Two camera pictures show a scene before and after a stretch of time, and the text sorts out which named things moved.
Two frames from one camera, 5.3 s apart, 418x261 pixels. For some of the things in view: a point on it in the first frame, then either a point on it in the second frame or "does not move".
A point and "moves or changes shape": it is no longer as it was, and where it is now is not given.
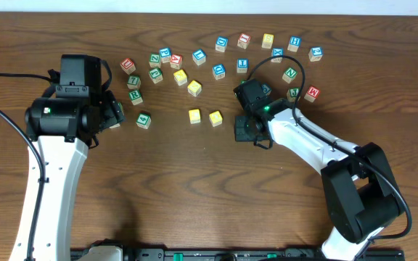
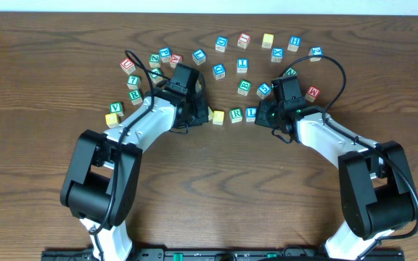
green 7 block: [133, 81] does not move
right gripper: [244, 127] → [263, 113]
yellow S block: [267, 41] does not move
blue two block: [316, 54] does not move
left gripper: [113, 113] → [200, 109]
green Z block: [155, 60] does not move
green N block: [289, 75] does not move
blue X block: [276, 51] does not move
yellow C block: [195, 117] moves or changes shape
